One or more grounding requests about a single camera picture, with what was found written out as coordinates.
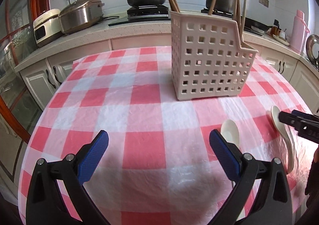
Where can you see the glass pot lid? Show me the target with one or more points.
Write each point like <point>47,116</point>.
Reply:
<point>312,49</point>

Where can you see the gold wall switch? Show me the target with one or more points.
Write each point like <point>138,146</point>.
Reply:
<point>264,2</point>

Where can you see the beige perforated utensil basket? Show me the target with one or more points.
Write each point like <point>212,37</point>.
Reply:
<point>208,58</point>

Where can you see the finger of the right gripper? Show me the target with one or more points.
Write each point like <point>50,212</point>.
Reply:
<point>290,118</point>
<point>305,115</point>

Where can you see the condiment tray with jars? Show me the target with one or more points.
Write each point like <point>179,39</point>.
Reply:
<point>275,32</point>

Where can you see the white small cooker appliance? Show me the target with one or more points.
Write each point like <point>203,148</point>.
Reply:
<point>47,27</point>

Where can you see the silver rice cooker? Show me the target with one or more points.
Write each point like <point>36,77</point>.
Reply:
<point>80,15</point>

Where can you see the white lower kitchen cabinets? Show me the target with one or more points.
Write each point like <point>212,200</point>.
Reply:
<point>48,67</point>

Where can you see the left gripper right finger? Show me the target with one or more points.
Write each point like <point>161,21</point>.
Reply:
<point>272,204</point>

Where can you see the wooden framed glass door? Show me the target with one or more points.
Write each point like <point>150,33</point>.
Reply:
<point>19,111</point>

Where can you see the red white checkered tablecloth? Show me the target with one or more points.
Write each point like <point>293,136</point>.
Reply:
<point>159,167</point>

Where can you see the pink thermos bottle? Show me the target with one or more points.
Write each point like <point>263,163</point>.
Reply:
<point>299,32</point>

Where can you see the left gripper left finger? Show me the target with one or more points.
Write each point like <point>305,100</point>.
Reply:
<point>45,204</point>

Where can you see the black frying pan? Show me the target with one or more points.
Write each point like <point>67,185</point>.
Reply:
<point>256,26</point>

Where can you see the small white ceramic spoon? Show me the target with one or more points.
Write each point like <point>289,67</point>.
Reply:
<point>230,132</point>

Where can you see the large white ceramic spoon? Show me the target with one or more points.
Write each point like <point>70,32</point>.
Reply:
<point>274,111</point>

